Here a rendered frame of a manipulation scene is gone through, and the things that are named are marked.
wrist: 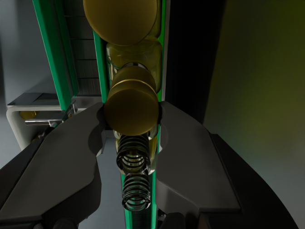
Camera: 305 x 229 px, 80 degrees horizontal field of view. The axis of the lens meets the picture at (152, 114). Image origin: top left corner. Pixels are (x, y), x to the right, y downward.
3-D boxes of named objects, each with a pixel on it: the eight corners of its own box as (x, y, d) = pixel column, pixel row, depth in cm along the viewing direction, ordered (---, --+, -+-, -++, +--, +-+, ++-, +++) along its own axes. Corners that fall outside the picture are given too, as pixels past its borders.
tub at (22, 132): (107, 139, 63) (102, 157, 55) (39, 141, 61) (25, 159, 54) (100, 92, 54) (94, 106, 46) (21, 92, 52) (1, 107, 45)
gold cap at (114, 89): (155, 106, 16) (160, 136, 12) (114, 107, 16) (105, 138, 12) (155, 65, 14) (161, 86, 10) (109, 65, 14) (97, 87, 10)
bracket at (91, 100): (116, 97, 48) (112, 110, 42) (79, 97, 48) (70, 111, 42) (115, 84, 46) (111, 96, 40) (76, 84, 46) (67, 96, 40)
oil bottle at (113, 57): (152, 56, 37) (163, 104, 19) (124, 56, 37) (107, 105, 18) (152, 25, 34) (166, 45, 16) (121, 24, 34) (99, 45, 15)
